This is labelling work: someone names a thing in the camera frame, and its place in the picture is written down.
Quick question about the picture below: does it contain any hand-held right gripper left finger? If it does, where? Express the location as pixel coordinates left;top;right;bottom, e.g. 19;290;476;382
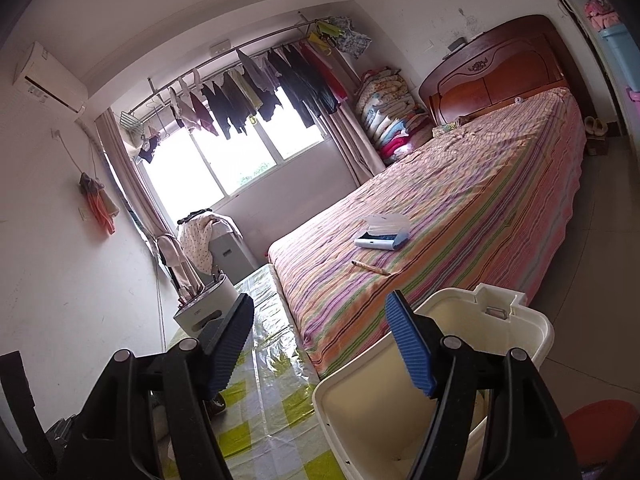
57;292;256;480

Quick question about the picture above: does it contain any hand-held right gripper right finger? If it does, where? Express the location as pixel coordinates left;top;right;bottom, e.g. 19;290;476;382
385;290;583;480

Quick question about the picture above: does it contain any white plastic bin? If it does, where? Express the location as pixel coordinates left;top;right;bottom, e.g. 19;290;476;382
312;282;556;480

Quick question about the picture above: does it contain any white desktop organizer box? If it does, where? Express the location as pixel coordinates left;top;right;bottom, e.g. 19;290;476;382
172;274;241;336

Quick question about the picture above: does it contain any green checkered tablecloth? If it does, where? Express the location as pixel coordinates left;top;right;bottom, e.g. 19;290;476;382
165;265;351;480

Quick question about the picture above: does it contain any wooden pencil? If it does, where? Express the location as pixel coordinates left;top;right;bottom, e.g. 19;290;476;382
351;260;391;276

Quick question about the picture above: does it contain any white standing appliance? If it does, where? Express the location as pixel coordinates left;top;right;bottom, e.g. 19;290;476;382
207;220;261;281

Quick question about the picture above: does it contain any beige hanging cloth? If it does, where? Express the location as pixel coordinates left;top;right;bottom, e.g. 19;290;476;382
157;234;206;306

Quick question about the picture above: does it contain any polka dot cloth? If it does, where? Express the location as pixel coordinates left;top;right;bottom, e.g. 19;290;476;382
177;210;236;276

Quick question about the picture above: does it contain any blue and white pencil case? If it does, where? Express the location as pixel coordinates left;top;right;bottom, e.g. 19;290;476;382
353;213;412;251

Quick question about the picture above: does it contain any bed with striped sheet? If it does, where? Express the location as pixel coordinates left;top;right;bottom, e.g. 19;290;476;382
267;87;588;378

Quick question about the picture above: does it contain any window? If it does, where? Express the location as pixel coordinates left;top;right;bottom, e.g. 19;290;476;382
127;85;336;211

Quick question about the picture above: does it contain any red stool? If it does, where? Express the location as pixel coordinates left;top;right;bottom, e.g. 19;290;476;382
562;399;640;466

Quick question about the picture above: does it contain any grey curtain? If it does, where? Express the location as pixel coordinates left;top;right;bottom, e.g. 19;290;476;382
95;109;173;241
320;105;386;186

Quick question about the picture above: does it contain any green tissue box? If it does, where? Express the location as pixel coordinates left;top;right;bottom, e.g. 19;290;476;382
432;116;473;136

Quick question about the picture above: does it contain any stack of folded quilts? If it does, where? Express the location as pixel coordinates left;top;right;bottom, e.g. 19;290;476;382
354;66;436;166

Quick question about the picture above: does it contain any row of hanging clothes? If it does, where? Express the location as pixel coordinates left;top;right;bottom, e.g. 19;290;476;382
137;15;373;163

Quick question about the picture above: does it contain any brown wooden headboard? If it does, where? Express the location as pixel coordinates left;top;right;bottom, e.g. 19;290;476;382
417;14;596;128

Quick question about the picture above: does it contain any blue storage box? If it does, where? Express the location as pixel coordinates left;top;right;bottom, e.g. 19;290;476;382
598;25;640;88

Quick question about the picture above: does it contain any pink clothing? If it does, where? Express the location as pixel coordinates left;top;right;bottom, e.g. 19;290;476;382
584;0;623;31

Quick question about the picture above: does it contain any orange cloth on wall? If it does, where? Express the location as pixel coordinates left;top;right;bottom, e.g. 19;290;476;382
79;172;121;236

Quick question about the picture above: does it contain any white wire basket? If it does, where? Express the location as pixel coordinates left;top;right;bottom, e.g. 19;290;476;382
119;111;146;146

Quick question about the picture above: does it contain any metal clothes rail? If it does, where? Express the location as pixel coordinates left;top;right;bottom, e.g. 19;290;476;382
127;12;346;116

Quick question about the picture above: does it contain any white wall air conditioner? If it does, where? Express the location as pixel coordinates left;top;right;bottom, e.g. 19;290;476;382
12;41;88;114

